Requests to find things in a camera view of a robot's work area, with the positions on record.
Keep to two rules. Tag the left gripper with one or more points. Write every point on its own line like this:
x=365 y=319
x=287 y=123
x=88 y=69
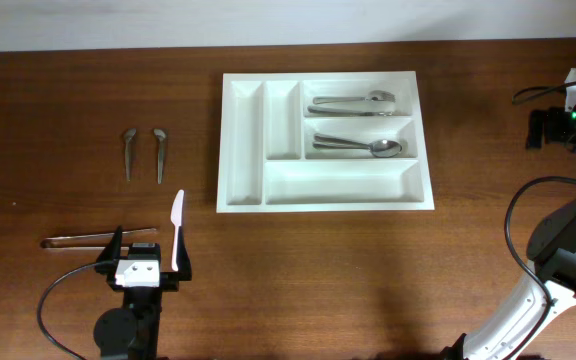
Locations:
x=109 y=258

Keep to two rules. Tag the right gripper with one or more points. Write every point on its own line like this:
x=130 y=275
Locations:
x=553 y=133

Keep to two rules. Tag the metal fork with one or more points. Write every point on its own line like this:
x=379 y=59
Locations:
x=372 y=96
x=346 y=112

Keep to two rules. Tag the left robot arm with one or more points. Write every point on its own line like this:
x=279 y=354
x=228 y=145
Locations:
x=131 y=330

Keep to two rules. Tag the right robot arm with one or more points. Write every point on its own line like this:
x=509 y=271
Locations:
x=547 y=287

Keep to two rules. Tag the metal tongs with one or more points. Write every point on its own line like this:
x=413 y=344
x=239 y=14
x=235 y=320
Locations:
x=95 y=241

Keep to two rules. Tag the white plastic knife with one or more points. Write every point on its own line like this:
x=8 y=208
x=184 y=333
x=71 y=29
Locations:
x=176 y=218

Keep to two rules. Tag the right small bent spoon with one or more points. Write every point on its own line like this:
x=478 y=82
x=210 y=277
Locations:
x=161 y=137

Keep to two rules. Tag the small bent spoon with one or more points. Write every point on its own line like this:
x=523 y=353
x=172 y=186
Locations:
x=128 y=138
x=161 y=137

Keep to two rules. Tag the left small bent spoon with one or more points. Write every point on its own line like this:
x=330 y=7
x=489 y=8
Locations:
x=128 y=138

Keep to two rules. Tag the white cutlery tray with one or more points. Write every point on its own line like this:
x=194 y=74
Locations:
x=267 y=162

